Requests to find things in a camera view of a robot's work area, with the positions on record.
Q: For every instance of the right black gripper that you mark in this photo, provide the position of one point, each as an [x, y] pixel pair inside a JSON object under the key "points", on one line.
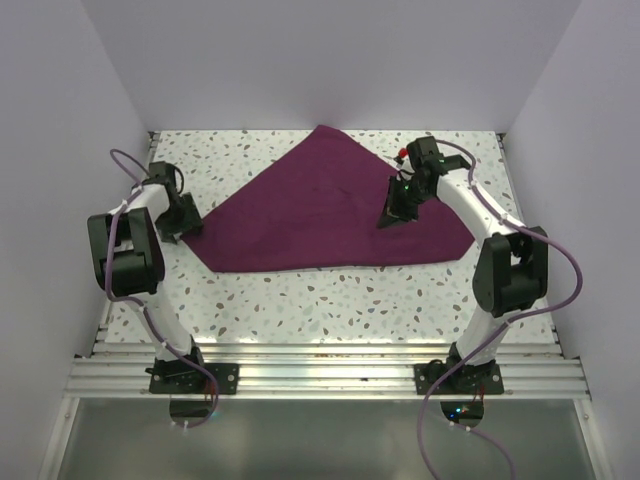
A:
{"points": [[394, 212]]}

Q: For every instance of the aluminium rail frame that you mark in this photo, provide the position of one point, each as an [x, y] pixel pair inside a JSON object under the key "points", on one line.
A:
{"points": [[326, 387]]}

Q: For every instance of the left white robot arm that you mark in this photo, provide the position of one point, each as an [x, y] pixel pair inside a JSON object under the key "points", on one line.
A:
{"points": [[129, 266]]}

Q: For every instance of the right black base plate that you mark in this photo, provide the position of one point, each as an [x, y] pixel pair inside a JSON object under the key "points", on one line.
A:
{"points": [[468, 380]]}

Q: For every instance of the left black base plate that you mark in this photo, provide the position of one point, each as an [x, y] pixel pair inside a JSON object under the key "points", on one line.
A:
{"points": [[179, 379]]}

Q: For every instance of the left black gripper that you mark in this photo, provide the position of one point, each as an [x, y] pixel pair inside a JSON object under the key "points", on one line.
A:
{"points": [[191, 221]]}

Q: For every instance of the purple cloth mat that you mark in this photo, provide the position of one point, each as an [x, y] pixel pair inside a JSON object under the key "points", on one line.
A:
{"points": [[318, 206]]}

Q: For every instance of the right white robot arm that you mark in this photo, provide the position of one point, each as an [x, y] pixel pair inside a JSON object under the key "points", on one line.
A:
{"points": [[511, 272]]}

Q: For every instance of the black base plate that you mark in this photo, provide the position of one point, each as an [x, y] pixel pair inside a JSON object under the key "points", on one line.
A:
{"points": [[468, 380], [179, 379]]}

